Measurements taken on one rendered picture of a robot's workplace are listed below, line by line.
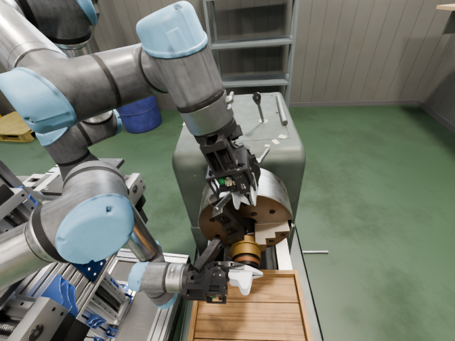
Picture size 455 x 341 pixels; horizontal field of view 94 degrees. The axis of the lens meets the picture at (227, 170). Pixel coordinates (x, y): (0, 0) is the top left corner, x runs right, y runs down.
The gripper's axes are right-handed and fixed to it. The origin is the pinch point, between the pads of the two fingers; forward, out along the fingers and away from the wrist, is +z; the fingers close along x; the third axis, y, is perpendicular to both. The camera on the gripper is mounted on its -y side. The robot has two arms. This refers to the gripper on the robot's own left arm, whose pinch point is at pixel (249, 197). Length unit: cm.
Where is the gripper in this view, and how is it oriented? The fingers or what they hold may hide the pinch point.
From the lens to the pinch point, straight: 47.4
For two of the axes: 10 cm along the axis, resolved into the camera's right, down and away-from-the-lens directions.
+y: -0.4, 6.4, -7.7
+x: 9.4, -2.5, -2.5
